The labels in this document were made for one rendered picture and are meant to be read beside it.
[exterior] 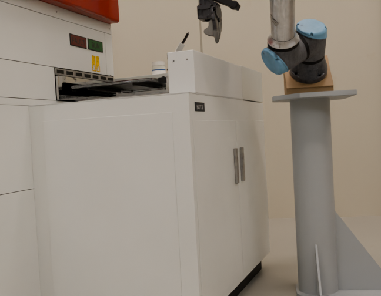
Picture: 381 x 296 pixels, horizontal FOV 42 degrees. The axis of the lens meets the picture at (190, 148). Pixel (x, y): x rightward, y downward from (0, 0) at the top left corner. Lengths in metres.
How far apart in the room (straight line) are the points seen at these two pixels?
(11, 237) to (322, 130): 1.22
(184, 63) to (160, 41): 2.31
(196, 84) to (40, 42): 0.66
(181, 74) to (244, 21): 2.29
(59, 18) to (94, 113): 0.53
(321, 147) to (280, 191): 1.84
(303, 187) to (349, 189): 1.86
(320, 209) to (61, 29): 1.26
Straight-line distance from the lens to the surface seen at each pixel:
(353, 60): 3.91
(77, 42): 2.19
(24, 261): 1.89
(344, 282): 2.20
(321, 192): 2.05
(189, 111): 1.57
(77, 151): 1.77
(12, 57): 1.87
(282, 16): 1.79
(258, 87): 2.42
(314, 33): 1.93
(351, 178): 3.89
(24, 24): 1.94
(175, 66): 1.66
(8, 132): 1.81
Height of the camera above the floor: 0.69
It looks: 2 degrees down
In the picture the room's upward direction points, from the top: 3 degrees counter-clockwise
